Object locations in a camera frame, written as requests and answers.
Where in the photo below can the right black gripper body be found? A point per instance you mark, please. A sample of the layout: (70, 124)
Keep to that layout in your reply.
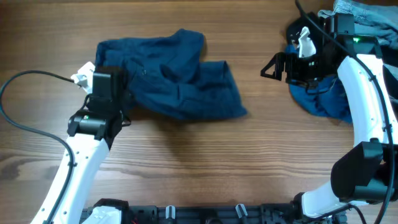
(290, 68)

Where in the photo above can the dark blue shorts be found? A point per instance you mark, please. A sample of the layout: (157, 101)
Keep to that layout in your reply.
(166, 75)

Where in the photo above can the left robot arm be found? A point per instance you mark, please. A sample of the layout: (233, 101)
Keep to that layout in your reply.
(91, 133)

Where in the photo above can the bright blue garment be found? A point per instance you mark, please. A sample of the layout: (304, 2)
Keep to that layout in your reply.
(327, 100)

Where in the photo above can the black garment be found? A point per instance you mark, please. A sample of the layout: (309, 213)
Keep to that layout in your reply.
(388, 62)

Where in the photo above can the light grey denim garment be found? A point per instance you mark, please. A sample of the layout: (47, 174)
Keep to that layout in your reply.
(374, 20)

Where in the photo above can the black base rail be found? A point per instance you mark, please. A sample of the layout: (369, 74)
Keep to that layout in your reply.
(266, 213)

